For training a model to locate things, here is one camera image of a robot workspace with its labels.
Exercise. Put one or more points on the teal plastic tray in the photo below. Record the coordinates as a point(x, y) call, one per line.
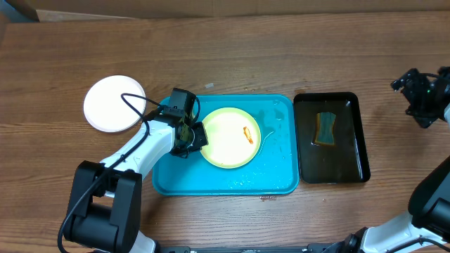
point(273, 171)

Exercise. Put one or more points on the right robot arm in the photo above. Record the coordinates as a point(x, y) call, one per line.
point(426, 222)

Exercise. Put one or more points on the ketchup stain on yellow plate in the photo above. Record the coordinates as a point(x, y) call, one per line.
point(247, 134)

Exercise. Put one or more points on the black water tray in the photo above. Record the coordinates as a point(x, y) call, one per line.
point(347, 160)

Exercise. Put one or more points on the yellow plate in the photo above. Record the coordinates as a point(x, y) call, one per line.
point(227, 146)

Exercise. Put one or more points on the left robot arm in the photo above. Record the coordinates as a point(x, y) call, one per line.
point(104, 209)

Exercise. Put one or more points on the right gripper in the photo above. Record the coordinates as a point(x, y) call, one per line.
point(420, 83)

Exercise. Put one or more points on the green yellow sponge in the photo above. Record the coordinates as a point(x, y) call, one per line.
point(324, 135)

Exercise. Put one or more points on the white plate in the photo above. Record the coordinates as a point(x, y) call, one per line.
point(104, 108)

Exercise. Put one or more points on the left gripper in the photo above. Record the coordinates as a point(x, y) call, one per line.
point(202, 140)

